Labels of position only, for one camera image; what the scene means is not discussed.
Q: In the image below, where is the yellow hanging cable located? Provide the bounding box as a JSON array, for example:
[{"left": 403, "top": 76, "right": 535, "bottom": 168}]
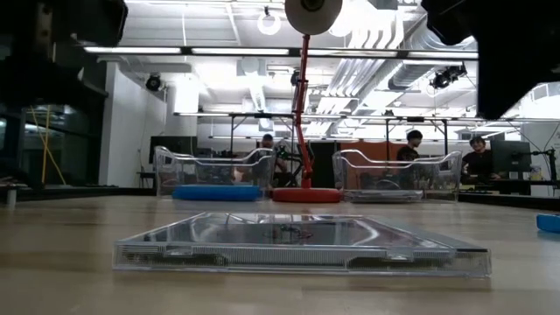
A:
[{"left": 28, "top": 104, "right": 67, "bottom": 186}]

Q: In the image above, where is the orange partition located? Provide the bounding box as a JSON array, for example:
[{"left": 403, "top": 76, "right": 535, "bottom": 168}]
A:
[{"left": 340, "top": 140, "right": 399, "bottom": 189}]

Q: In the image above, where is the clear jewel case grey insert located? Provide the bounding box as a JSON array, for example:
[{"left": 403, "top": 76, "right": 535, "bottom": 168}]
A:
[{"left": 111, "top": 212, "right": 493, "bottom": 279}]

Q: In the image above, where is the black background workstation frame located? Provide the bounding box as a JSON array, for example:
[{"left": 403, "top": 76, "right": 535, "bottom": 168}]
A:
[{"left": 174, "top": 111, "right": 482, "bottom": 158}]

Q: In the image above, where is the black wall screen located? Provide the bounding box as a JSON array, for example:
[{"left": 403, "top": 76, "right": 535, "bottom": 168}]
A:
[{"left": 148, "top": 135, "right": 198, "bottom": 166}]

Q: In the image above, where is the red desk lamp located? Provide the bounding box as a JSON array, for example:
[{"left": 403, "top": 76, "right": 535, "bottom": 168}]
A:
[{"left": 270, "top": 0, "right": 344, "bottom": 204}]

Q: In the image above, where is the person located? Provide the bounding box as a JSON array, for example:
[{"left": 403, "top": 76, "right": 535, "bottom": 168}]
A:
[
  {"left": 256, "top": 133, "right": 291, "bottom": 188},
  {"left": 461, "top": 136, "right": 503, "bottom": 181},
  {"left": 395, "top": 129, "right": 424, "bottom": 189}
]

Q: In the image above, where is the long ceiling light bar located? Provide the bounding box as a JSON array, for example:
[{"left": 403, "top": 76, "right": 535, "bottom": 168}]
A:
[{"left": 82, "top": 45, "right": 480, "bottom": 60}]

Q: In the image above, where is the round white ceiling lamp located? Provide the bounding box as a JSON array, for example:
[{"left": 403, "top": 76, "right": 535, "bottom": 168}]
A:
[{"left": 256, "top": 10, "right": 283, "bottom": 37}]

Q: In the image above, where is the black computer monitor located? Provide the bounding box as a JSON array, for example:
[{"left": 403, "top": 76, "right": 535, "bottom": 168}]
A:
[{"left": 489, "top": 139, "right": 533, "bottom": 174}]

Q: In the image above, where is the black ceiling spotlight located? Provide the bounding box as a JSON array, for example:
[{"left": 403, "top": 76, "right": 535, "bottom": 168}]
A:
[{"left": 430, "top": 63, "right": 468, "bottom": 90}]

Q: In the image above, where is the clear plastic bin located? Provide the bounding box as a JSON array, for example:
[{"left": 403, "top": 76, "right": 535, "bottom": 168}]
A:
[
  {"left": 152, "top": 145, "right": 277, "bottom": 199},
  {"left": 331, "top": 148, "right": 464, "bottom": 203}
]

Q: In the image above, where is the silver ventilation duct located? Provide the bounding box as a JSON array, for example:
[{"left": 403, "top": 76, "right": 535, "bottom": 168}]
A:
[{"left": 387, "top": 25, "right": 479, "bottom": 91}]

